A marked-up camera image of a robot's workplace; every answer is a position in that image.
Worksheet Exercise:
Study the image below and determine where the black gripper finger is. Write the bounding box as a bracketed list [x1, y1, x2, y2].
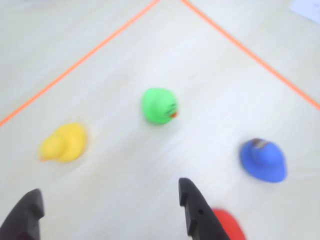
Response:
[178, 177, 232, 240]
[0, 188, 46, 240]

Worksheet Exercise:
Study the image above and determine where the blue rubber duck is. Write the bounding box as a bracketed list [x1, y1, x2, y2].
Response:
[239, 137, 288, 184]

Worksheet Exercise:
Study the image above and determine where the red rubber duck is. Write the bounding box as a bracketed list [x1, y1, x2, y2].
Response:
[212, 208, 247, 240]

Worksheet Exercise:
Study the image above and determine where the yellow rubber duck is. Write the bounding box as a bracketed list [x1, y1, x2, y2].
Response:
[37, 121, 88, 164]

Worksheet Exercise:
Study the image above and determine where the green rubber duck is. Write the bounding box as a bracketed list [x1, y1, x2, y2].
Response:
[141, 87, 180, 126]

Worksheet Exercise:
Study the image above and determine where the orange tape strip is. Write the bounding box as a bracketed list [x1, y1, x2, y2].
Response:
[179, 0, 320, 111]
[0, 0, 161, 128]

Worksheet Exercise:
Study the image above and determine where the printed white paper sheet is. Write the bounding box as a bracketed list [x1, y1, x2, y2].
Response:
[287, 0, 320, 26]

